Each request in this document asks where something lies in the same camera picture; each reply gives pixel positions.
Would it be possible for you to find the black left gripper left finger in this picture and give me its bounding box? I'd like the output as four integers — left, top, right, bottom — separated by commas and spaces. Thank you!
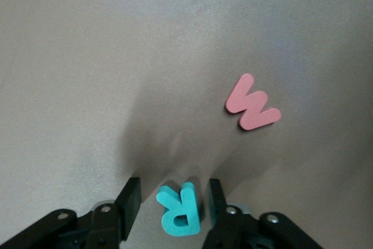
0, 176, 142, 249

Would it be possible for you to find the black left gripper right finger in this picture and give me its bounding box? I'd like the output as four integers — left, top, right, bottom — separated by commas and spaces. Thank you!
200, 178, 321, 249

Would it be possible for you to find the teal foam letter R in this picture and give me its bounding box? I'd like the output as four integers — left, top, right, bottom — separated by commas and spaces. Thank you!
156, 181, 202, 237

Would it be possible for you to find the pink foam letter w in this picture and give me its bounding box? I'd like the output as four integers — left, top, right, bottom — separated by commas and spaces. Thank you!
224, 73, 283, 132

